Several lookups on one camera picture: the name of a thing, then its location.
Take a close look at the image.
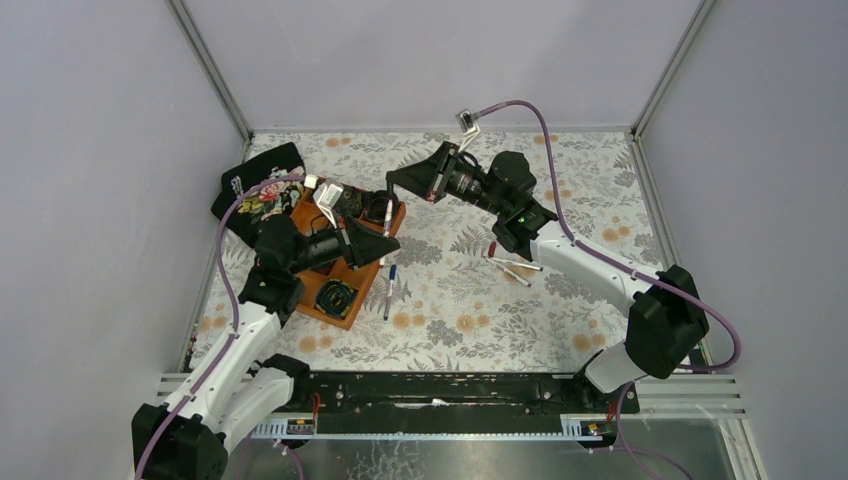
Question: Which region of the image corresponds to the white marker blue end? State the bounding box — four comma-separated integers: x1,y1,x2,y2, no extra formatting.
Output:
383,279,395,321

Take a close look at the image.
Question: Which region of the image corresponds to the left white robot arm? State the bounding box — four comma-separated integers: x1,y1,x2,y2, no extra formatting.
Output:
131,215,400,479

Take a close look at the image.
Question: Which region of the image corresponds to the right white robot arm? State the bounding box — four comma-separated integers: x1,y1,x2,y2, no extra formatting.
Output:
386,142,709,393

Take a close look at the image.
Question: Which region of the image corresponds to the orange wooden divided tray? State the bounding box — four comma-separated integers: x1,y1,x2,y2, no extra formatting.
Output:
291,189,406,330

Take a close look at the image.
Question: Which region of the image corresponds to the rolled dark tie back right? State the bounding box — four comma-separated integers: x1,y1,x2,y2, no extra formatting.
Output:
362,190,400,225

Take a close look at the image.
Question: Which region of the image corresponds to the rolled dark tie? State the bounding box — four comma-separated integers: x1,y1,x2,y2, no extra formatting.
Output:
335,186,370,218
362,190,400,225

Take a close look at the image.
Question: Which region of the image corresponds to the rolled dark tie back left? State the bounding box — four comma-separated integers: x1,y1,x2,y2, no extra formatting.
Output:
335,186,370,218

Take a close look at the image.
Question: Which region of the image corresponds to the black floral embroidered cloth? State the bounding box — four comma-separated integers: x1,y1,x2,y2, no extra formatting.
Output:
210,142,305,248

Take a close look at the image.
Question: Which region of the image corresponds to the rolled tie blue yellow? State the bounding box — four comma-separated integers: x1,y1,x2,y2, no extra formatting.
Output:
315,279,358,320

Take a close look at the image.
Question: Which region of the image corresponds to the floral table mat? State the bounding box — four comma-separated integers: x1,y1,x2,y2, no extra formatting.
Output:
195,131,694,374

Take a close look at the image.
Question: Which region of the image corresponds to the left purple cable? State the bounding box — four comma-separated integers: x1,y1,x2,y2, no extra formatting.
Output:
132,173,313,480

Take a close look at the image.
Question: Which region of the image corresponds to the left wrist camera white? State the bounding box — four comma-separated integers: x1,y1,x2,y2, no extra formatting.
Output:
304,174,344,228

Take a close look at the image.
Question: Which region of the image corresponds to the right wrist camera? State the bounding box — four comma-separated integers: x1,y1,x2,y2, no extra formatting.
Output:
456,109,481,153

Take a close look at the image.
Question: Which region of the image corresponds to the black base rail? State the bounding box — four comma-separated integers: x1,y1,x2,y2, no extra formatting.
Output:
270,371,640,437

